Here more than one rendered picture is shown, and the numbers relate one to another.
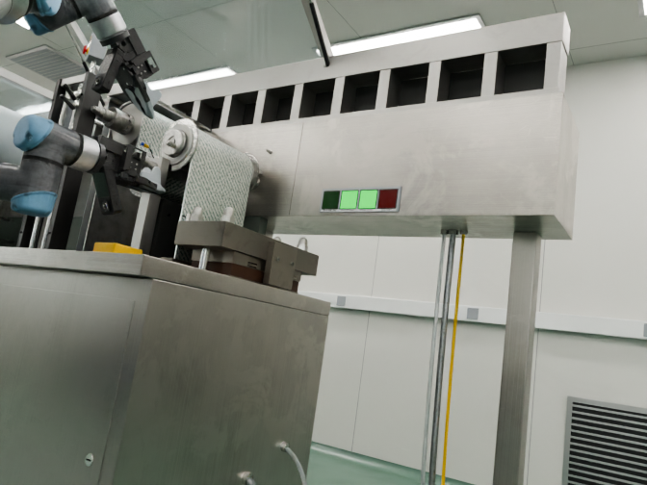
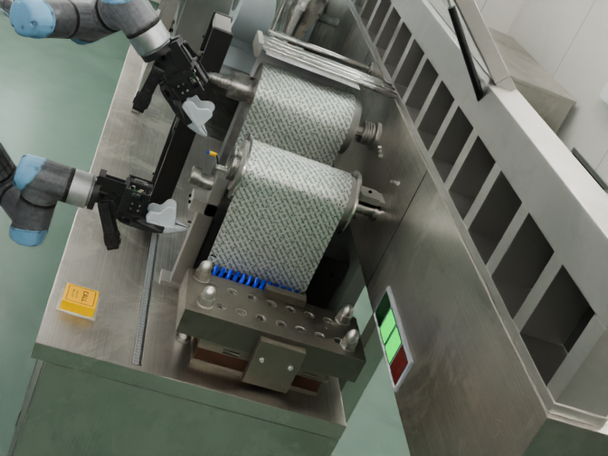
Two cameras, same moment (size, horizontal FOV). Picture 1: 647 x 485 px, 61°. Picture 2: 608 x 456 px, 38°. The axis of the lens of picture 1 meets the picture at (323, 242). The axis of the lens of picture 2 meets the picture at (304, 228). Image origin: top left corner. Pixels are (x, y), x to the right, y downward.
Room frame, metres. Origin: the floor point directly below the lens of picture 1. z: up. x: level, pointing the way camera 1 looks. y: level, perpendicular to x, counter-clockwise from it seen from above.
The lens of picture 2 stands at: (0.22, -0.84, 1.98)
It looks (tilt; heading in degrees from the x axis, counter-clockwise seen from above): 25 degrees down; 40
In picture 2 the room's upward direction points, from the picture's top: 25 degrees clockwise
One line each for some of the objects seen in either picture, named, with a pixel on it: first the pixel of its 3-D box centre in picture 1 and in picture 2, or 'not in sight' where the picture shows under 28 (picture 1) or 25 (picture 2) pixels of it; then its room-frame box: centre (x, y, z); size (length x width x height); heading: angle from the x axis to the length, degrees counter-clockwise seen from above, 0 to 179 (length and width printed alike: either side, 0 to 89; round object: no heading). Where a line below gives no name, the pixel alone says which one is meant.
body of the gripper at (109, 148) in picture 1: (114, 163); (120, 198); (1.22, 0.49, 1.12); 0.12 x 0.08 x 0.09; 146
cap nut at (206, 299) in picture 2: (228, 216); (208, 295); (1.31, 0.24, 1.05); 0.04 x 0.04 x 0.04
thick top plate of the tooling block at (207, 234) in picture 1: (252, 250); (270, 324); (1.47, 0.18, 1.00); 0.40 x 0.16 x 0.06; 146
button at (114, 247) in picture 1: (117, 251); (79, 299); (1.15, 0.42, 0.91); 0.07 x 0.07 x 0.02; 56
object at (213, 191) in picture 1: (216, 206); (269, 248); (1.50, 0.31, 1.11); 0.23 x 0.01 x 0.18; 146
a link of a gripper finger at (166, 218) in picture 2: (155, 178); (168, 218); (1.30, 0.42, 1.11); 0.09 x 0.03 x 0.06; 146
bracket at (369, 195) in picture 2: not in sight; (371, 195); (1.68, 0.26, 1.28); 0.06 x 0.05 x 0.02; 146
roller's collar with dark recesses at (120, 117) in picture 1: (118, 120); (242, 87); (1.55, 0.64, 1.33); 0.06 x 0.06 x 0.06; 56
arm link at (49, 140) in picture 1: (47, 140); (43, 178); (1.08, 0.58, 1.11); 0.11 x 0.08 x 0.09; 146
